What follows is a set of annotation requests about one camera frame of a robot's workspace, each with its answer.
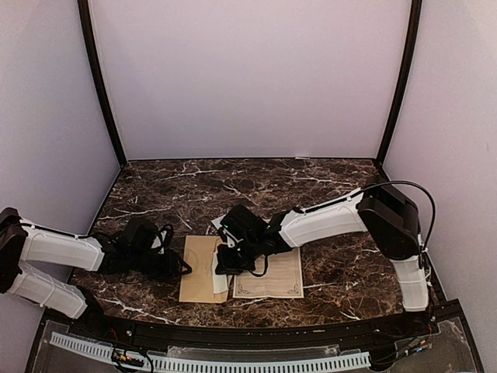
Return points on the black frame post right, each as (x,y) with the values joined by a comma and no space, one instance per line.
(402,81)

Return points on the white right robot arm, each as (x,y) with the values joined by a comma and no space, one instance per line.
(379,208)

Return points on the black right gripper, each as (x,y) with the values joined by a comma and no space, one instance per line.
(225,265)

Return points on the cream letter sheet ornate border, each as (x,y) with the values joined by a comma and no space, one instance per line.
(220,281)

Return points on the white sticker sheet wax seal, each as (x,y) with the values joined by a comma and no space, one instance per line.
(220,224)

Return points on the brown kraft envelope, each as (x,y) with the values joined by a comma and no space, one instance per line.
(197,287)

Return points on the white slotted cable duct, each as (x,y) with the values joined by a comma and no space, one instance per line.
(183,359)

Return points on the black frame post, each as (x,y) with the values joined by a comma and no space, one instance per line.
(402,81)
(98,80)

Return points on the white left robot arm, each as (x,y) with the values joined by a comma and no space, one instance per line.
(141,246)

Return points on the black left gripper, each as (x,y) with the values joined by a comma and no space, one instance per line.
(171,269)

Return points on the black frame post left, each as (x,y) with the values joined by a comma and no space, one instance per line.
(98,80)

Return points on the black front rail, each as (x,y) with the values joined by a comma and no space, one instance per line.
(375,333)

